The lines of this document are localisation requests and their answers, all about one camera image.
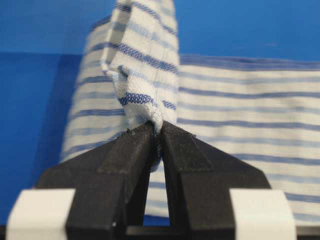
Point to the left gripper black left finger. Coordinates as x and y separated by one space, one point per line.
110 182

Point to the blue table cloth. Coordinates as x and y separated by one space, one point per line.
42 44

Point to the blue striped white towel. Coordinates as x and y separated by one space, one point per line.
264 112

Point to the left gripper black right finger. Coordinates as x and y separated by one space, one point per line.
198 178

